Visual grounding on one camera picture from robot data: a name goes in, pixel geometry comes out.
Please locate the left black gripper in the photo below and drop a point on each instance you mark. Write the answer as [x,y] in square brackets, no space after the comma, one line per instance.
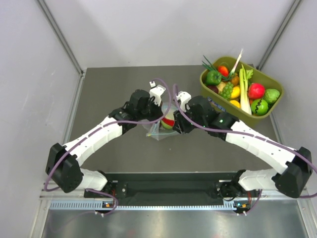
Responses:
[158,112]

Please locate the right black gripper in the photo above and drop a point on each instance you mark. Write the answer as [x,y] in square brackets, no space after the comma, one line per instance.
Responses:
[180,124]

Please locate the clear zip top bag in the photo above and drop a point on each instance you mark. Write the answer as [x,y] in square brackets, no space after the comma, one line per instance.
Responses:
[157,132]

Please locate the green fake bell pepper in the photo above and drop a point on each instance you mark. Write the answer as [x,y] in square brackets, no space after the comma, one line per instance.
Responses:
[213,78]

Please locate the red fake chili pepper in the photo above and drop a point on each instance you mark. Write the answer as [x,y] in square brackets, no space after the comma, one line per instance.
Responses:
[167,122]

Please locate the light green fake cabbage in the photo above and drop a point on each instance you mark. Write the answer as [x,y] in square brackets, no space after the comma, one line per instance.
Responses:
[169,116]

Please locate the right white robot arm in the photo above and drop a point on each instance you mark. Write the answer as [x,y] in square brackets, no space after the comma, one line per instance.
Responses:
[290,169]

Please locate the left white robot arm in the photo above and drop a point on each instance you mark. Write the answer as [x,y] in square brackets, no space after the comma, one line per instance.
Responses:
[65,161]

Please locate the dark purple fake passionfruit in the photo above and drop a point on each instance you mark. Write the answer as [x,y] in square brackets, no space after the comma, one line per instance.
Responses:
[213,88]

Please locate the beige fake potato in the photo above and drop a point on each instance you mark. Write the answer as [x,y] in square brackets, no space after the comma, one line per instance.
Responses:
[221,86]

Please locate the green fake grape bunch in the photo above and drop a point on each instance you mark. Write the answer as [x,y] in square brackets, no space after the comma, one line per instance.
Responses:
[227,91]

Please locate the yellow fake lemon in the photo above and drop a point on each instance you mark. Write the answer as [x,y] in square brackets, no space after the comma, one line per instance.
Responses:
[235,103]
[235,92]

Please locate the red orange fake mango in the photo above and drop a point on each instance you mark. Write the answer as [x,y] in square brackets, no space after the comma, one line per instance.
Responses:
[223,70]

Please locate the fake celery stalk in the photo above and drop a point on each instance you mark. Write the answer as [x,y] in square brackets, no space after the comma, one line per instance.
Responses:
[244,76]

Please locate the brown fake kiwi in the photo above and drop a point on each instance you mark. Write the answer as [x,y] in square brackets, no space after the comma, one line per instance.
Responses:
[235,80]

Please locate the green fake watermelon ball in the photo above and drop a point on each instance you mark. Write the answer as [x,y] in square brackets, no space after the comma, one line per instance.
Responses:
[259,107]

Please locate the red fake apple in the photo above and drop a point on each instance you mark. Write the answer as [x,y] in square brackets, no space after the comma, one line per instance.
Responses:
[256,91]

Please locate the green bumpy fake fruit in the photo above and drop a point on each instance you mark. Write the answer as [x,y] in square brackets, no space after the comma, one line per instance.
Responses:
[271,96]

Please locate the olive green plastic bin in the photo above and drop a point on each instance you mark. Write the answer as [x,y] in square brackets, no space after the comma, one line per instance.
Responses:
[221,104]

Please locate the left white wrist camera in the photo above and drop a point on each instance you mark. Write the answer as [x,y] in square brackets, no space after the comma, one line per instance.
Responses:
[156,91]

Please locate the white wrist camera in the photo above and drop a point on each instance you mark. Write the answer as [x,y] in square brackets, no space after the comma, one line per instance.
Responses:
[156,91]
[181,99]

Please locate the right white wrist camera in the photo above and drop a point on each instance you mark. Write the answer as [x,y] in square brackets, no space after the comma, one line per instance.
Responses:
[181,99]

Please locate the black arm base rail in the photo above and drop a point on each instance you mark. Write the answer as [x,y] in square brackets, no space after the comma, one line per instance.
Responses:
[174,189]

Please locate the grey slotted cable duct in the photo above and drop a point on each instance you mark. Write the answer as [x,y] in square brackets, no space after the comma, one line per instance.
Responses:
[106,204]

